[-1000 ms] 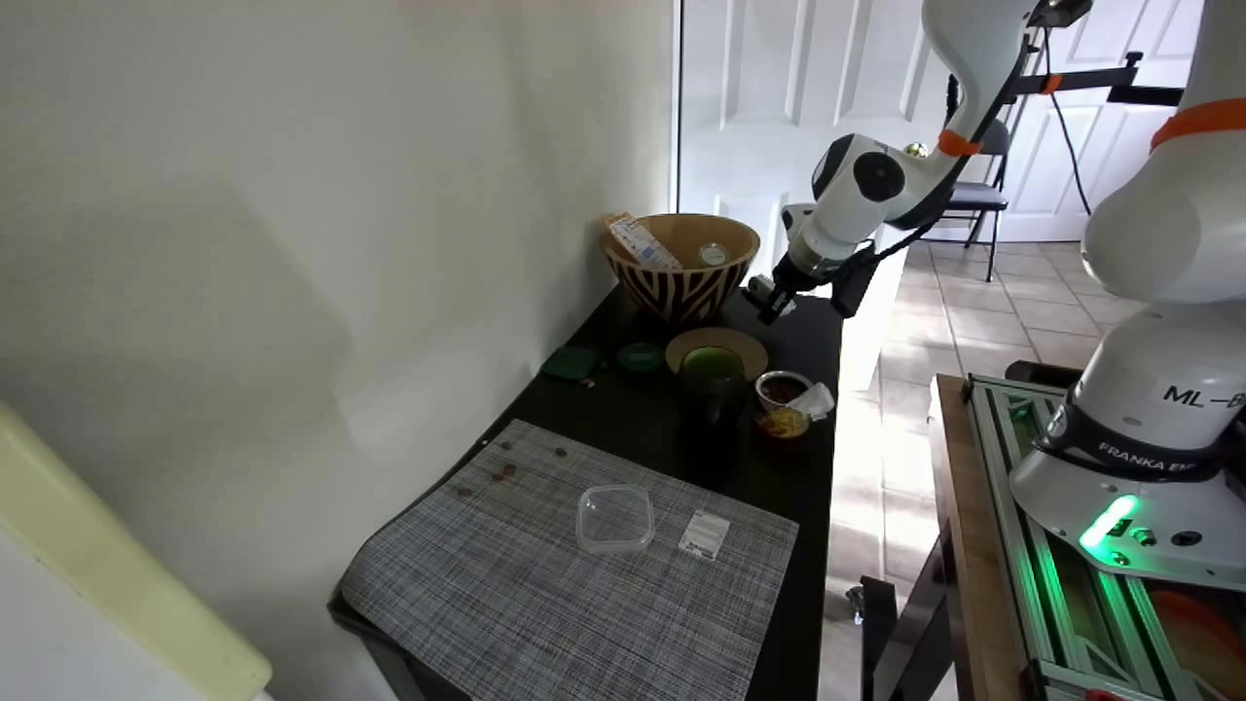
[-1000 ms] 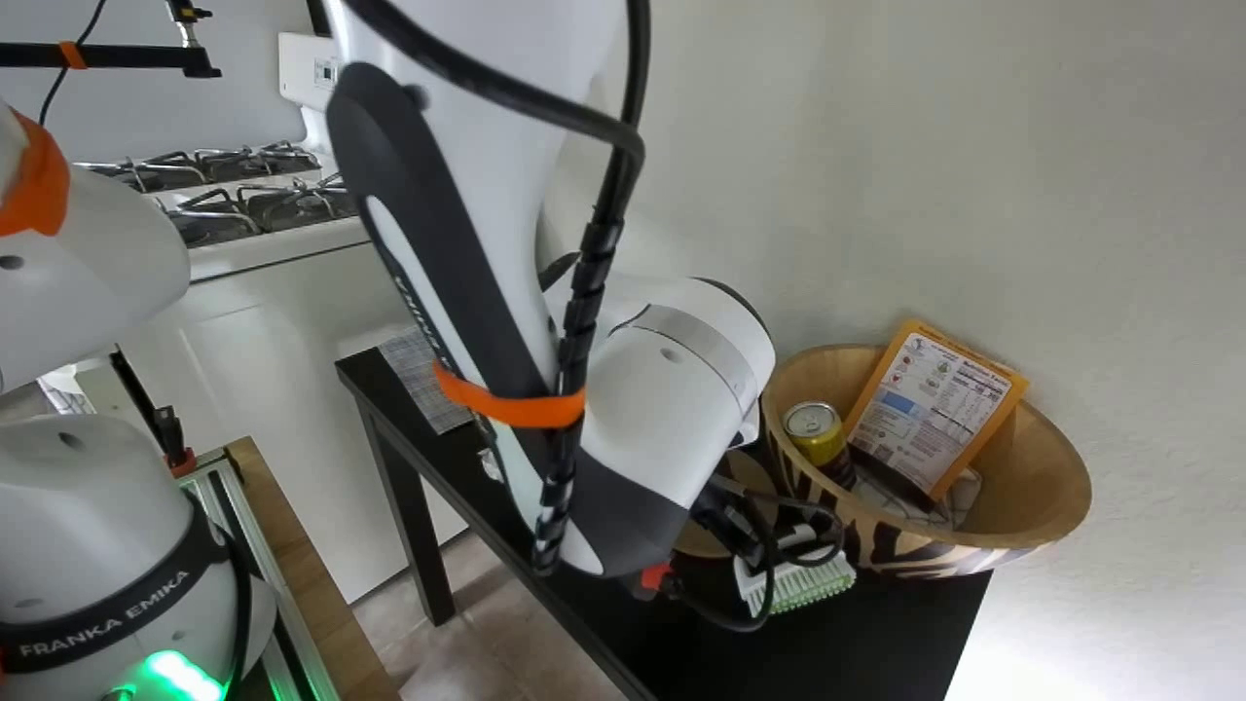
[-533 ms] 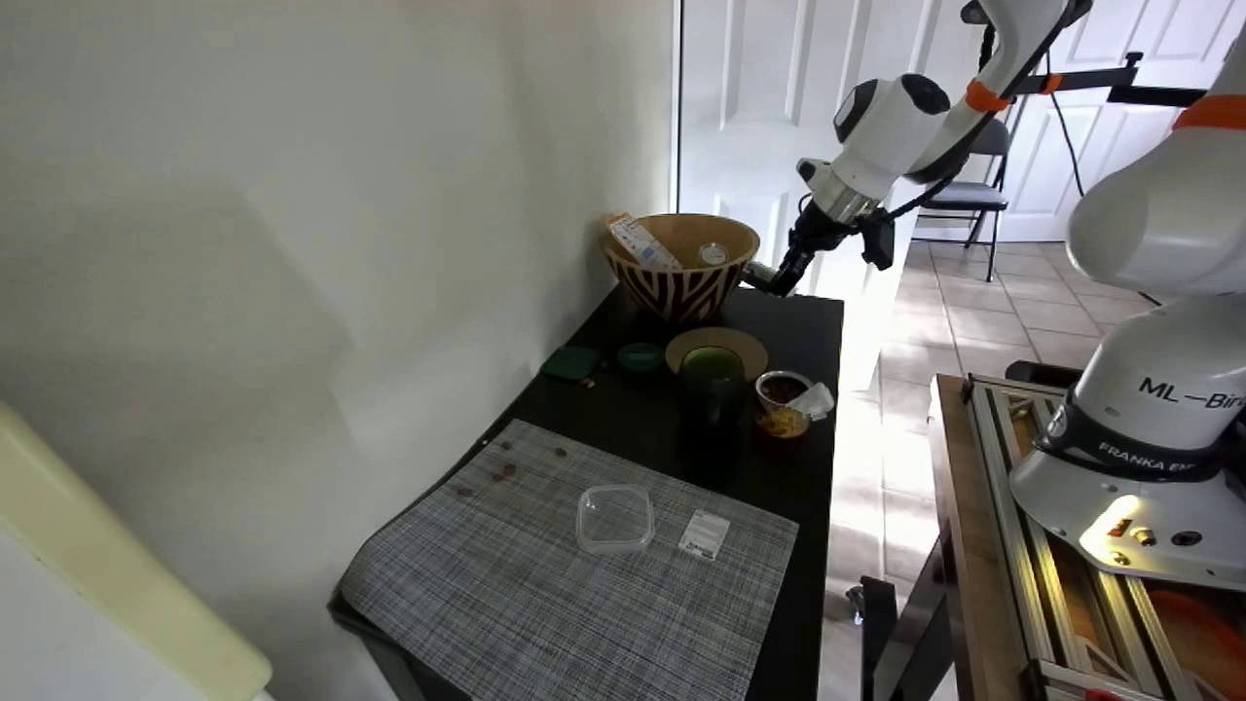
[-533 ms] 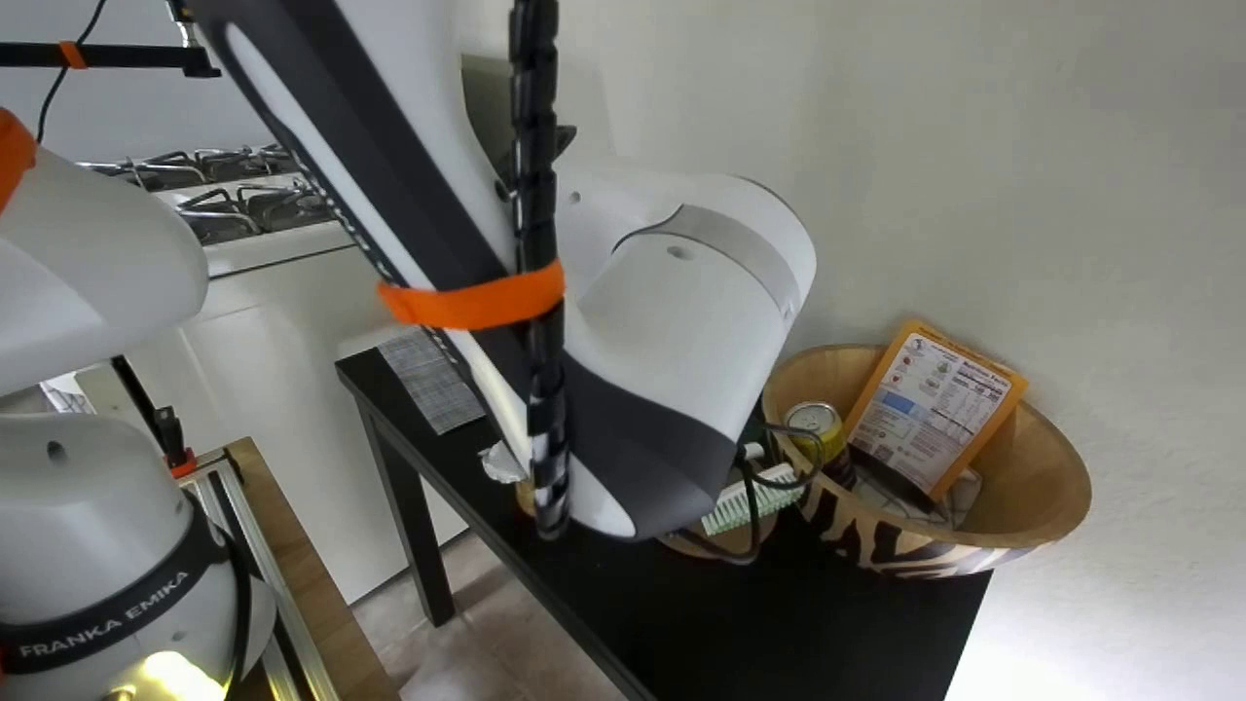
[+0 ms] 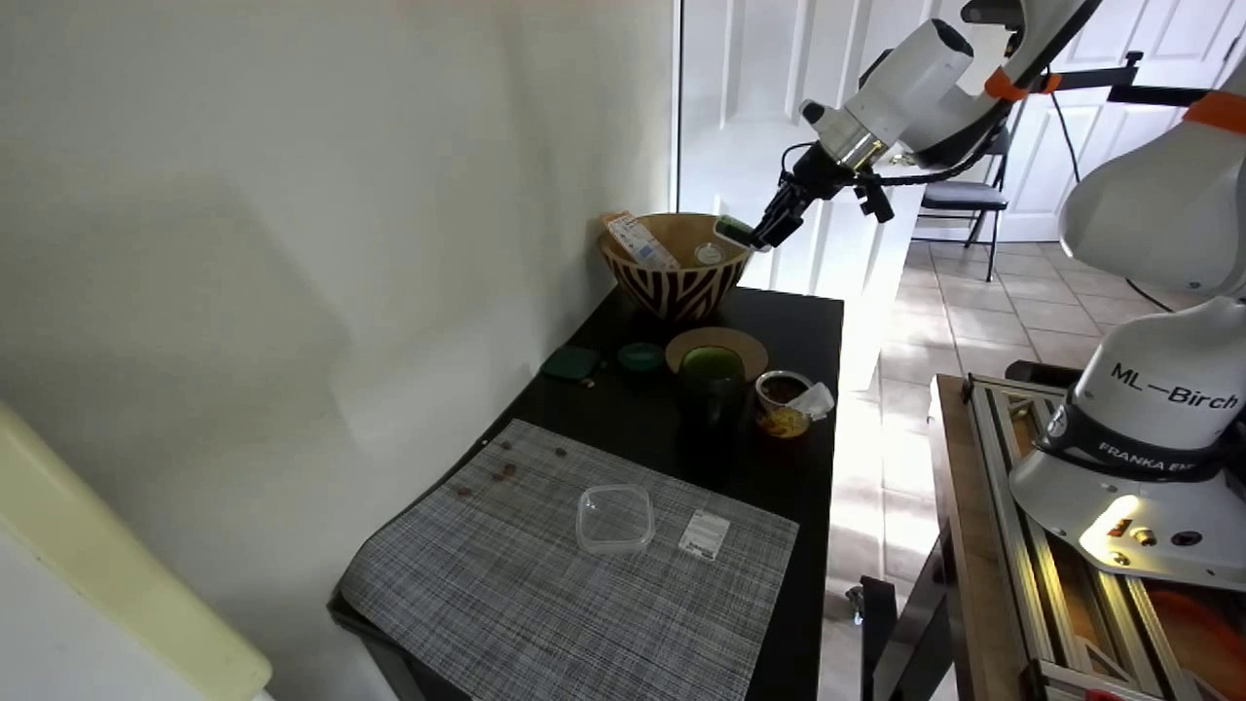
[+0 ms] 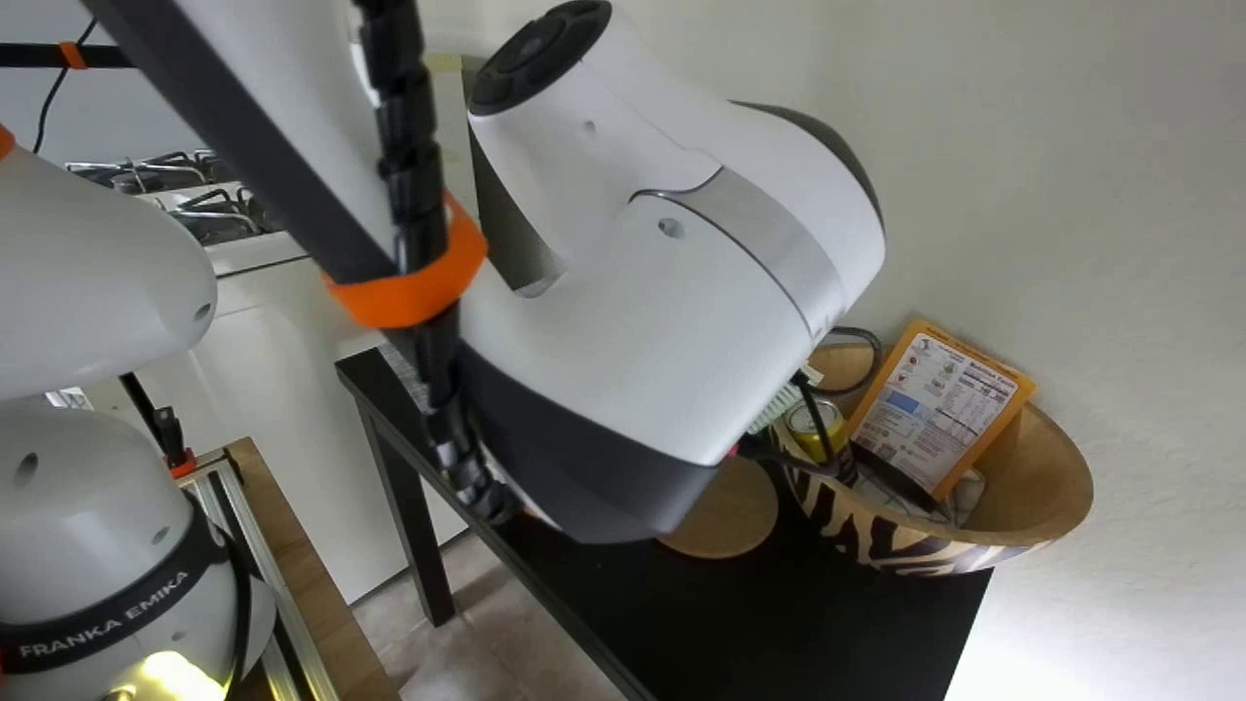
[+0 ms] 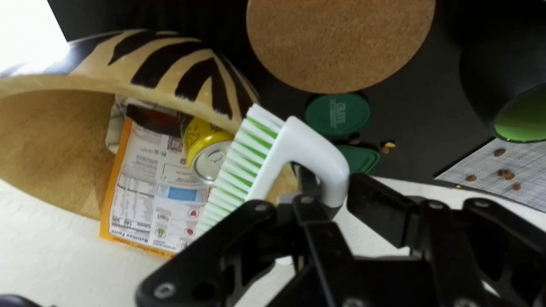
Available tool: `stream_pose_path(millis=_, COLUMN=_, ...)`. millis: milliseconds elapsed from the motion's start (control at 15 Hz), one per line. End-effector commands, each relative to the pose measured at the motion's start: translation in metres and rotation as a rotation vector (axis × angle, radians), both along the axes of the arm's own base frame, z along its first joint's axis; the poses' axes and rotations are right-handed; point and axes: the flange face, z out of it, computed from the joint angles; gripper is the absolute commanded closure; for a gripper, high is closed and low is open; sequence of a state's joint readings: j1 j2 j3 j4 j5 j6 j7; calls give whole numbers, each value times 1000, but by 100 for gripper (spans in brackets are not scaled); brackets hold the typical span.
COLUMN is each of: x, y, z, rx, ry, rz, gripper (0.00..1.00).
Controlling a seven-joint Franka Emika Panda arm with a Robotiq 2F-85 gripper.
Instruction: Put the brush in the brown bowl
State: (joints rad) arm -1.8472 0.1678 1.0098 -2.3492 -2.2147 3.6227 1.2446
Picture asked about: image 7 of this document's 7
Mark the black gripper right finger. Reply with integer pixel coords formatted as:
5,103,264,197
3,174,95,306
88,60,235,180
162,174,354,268
346,174,546,307

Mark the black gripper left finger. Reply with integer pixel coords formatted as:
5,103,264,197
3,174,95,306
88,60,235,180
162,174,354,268
134,168,354,307

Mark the white brush with green bristles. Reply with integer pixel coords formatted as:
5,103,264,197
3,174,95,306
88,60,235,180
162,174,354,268
194,103,351,239

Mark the brown bowl with zebra pattern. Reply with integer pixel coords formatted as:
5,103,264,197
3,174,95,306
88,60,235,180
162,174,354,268
0,28,301,222

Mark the grey woven placemat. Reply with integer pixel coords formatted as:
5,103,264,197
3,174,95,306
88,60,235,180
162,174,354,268
435,137,546,215

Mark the orange food packet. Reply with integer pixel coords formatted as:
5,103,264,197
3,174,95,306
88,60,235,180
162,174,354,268
97,118,213,261

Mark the yellow drink can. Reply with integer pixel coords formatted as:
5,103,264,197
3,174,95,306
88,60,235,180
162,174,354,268
180,116,235,185

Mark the black table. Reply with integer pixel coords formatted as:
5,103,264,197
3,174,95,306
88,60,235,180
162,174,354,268
46,0,546,185

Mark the dark green round lid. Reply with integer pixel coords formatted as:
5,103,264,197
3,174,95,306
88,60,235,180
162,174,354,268
301,93,371,139
336,144,382,176

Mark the black mug with green inside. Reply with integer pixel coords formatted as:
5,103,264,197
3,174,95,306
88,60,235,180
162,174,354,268
457,0,546,145

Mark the round cork coaster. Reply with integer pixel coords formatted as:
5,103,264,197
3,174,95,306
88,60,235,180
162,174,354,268
243,0,438,96

